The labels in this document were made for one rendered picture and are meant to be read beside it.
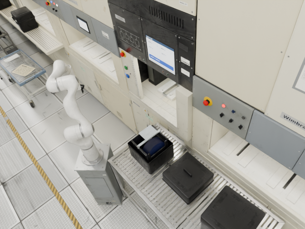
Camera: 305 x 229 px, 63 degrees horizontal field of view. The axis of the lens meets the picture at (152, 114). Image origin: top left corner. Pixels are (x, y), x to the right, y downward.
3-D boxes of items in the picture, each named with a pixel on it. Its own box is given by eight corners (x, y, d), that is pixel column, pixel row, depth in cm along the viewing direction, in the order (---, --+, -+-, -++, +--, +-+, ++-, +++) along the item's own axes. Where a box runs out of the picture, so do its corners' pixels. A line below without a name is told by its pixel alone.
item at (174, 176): (161, 178, 202) (160, 171, 192) (187, 156, 213) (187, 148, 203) (188, 205, 186) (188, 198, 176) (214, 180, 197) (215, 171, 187)
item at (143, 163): (154, 136, 231) (152, 124, 218) (174, 155, 216) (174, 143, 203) (130, 154, 221) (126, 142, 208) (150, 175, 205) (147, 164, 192)
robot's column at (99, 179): (96, 205, 272) (73, 170, 216) (101, 181, 291) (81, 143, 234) (122, 205, 269) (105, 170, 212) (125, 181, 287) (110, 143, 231)
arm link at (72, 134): (94, 147, 206) (86, 130, 189) (72, 154, 204) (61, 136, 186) (92, 136, 214) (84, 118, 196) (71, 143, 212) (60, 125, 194)
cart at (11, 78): (8, 82, 435) (-8, 59, 399) (35, 67, 456) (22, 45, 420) (32, 109, 383) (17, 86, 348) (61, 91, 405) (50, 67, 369)
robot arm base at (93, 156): (80, 165, 218) (72, 154, 204) (85, 147, 231) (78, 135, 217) (100, 165, 216) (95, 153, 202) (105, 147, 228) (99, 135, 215)
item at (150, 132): (154, 139, 228) (151, 116, 204) (170, 153, 216) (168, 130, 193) (134, 155, 219) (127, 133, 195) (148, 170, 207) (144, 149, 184)
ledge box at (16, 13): (16, 27, 395) (7, 11, 376) (33, 20, 405) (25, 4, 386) (22, 34, 378) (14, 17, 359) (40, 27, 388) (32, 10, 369)
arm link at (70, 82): (76, 137, 203) (96, 131, 205) (75, 142, 192) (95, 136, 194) (55, 77, 188) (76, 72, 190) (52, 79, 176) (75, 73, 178)
